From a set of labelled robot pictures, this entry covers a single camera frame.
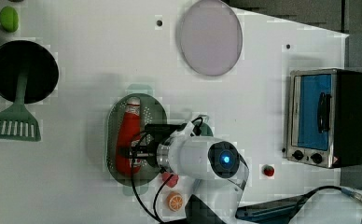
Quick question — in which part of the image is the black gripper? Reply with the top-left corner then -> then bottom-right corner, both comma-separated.
129,122 -> 195,168

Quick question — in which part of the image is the red felt ketchup bottle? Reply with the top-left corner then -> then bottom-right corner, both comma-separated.
116,97 -> 141,176

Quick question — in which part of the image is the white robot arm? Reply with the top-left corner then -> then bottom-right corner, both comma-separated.
128,121 -> 249,224

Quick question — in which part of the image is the green oval strainer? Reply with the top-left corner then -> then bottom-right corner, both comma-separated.
106,84 -> 167,196

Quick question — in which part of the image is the red felt tomato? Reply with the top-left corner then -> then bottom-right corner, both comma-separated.
161,173 -> 179,188

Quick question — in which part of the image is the teal metal cup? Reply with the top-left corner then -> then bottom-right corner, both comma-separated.
198,117 -> 213,136

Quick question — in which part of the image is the orange felt slice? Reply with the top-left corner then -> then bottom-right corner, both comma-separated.
166,191 -> 184,212

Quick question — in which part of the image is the grey round plate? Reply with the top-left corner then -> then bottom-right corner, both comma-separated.
178,0 -> 243,76

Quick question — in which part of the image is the red felt strawberry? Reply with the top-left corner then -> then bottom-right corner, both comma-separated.
263,165 -> 275,176

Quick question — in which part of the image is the green spatula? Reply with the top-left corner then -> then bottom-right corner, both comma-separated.
0,71 -> 41,142

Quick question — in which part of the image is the black frying pan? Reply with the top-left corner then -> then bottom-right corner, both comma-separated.
0,40 -> 60,104

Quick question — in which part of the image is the black toaster oven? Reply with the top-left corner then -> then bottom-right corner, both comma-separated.
286,68 -> 362,169

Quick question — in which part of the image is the green felt lime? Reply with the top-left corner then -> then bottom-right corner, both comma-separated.
0,6 -> 19,33

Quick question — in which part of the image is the black cable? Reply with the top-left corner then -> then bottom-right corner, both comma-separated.
129,115 -> 205,223

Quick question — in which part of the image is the grey cable with plug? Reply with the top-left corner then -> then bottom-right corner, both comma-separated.
294,185 -> 362,224

